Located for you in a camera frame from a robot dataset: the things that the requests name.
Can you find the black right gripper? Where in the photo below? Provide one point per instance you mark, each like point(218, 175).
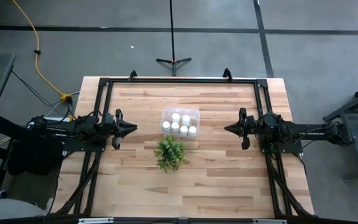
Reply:
point(250, 127)

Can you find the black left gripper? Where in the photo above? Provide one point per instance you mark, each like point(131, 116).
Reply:
point(110, 127)

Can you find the white pill bottle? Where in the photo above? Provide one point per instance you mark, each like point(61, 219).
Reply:
point(176, 117)
point(183, 129)
point(175, 126)
point(192, 130)
point(186, 119)
point(166, 125)

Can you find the clear plastic basket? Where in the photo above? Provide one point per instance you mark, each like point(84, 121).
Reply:
point(166, 112)

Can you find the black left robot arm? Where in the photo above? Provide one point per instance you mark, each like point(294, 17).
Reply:
point(73, 127)

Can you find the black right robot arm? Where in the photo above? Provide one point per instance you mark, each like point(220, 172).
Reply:
point(309, 133)

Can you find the green plant in white pot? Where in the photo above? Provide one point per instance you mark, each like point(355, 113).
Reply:
point(170, 153)

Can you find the black clamp knob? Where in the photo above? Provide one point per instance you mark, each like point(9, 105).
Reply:
point(227, 75)
point(132, 74)

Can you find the white power strip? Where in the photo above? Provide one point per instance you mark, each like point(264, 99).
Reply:
point(57, 119)

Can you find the black tripod stand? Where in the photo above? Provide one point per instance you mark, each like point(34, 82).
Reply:
point(173, 62)

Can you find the black bag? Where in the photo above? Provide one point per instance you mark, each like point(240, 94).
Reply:
point(33, 155)

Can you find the black metal table stand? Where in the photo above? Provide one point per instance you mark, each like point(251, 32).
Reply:
point(357, 155)

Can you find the person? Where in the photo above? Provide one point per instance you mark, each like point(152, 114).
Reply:
point(11, 210)

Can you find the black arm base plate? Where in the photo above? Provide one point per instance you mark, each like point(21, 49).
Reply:
point(291, 149)
point(82, 146)

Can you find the black aluminium rig frame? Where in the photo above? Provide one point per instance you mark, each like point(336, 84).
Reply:
point(182, 80)

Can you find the silver bracket plate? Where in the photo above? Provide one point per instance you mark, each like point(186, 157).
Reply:
point(269, 221)
point(95, 220)

